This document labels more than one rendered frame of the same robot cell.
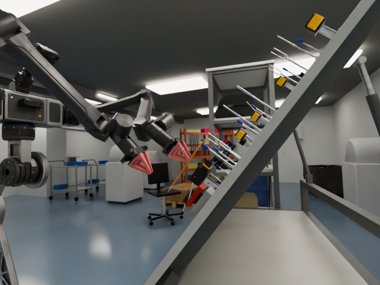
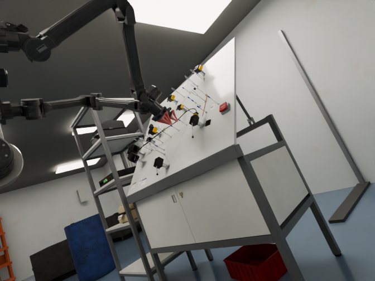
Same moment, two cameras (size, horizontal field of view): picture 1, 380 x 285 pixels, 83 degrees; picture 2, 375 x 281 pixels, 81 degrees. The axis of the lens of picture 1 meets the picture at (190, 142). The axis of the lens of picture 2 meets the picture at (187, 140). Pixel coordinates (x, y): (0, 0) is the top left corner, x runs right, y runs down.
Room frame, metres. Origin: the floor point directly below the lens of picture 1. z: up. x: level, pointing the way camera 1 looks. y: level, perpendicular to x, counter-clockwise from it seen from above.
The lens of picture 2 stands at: (0.15, 1.22, 0.78)
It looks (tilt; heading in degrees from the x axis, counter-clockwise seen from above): 10 degrees up; 297
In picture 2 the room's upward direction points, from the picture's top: 23 degrees counter-clockwise
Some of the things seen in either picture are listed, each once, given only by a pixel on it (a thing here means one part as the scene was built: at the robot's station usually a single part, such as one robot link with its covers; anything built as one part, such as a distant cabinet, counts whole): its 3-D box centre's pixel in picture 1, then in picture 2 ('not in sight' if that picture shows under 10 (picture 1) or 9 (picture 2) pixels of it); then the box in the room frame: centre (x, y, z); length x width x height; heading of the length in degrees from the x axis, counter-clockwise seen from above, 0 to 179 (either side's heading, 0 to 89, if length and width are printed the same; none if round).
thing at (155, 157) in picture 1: (152, 169); not in sight; (7.49, 1.33, 0.65); 0.69 x 0.59 x 1.29; 158
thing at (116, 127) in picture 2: (234, 108); (108, 132); (1.80, -0.38, 1.56); 0.30 x 0.23 x 0.19; 77
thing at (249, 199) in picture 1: (238, 204); (135, 207); (1.79, -0.38, 0.76); 0.30 x 0.21 x 0.20; 78
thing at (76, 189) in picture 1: (70, 179); not in sight; (6.23, 3.47, 0.54); 1.15 x 0.67 x 1.08; 67
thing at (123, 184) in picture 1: (125, 172); not in sight; (5.64, 1.72, 0.73); 0.76 x 0.66 x 1.46; 159
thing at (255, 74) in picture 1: (245, 182); (129, 191); (1.88, -0.46, 0.92); 0.61 x 0.51 x 1.85; 165
